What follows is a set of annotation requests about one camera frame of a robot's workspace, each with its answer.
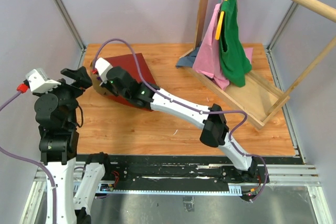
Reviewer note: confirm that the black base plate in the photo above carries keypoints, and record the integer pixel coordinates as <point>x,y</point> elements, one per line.
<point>174,174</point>

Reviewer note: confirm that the green shirt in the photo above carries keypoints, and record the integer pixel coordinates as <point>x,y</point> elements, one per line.
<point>233,60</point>

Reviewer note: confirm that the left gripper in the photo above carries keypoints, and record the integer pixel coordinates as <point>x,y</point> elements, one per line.
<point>82,79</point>

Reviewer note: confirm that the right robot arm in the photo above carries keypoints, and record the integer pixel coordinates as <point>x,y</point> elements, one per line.
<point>215,131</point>

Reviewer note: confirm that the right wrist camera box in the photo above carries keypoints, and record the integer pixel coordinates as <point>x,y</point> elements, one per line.
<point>101,69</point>

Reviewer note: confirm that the blue-grey cloth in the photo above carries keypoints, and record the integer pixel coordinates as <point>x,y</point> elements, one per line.
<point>188,59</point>

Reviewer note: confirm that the red paper bag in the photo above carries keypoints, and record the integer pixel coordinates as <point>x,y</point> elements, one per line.
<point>124,84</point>

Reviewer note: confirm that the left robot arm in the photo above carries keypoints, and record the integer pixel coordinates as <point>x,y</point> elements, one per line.
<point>56,115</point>

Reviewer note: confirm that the pink shirt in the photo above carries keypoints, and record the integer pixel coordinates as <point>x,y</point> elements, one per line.
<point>207,59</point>

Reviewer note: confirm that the yellow hanger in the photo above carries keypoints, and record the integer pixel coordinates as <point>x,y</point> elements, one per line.
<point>226,9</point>

